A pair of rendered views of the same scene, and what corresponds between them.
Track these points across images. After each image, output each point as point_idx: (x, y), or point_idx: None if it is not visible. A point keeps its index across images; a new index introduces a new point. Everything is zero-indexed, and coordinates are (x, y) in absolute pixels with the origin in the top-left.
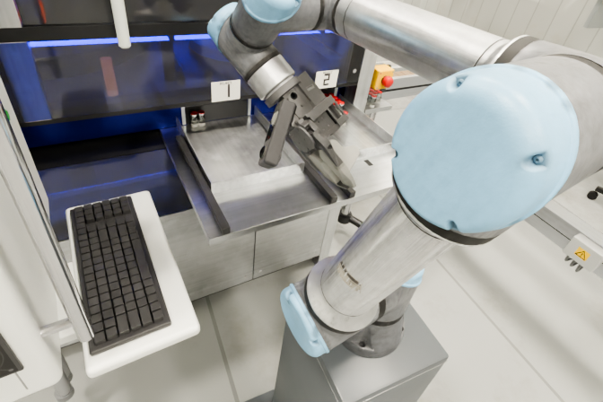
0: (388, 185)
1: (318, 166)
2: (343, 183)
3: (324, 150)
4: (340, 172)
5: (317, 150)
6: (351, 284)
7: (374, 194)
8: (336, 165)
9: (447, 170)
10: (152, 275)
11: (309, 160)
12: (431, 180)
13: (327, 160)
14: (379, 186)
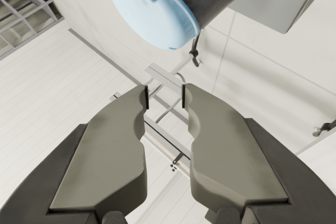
0: (319, 147)
1: (226, 136)
2: (142, 85)
3: (34, 198)
4: (103, 108)
5: (106, 213)
6: None
7: (332, 130)
8: (77, 127)
9: None
10: None
11: (298, 173)
12: None
13: (107, 151)
14: (330, 144)
